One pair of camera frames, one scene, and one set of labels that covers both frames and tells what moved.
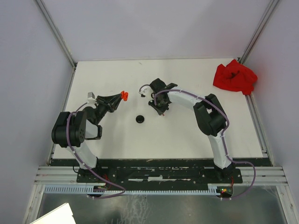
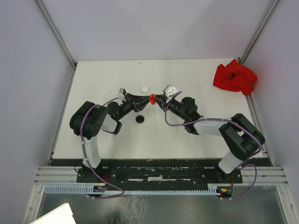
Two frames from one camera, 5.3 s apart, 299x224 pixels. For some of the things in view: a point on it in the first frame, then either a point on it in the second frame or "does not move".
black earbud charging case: x=139 y=119 does not move
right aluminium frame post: x=272 y=5 does not move
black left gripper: x=104 y=101 -> x=132 y=99
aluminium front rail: x=255 y=176 does not move
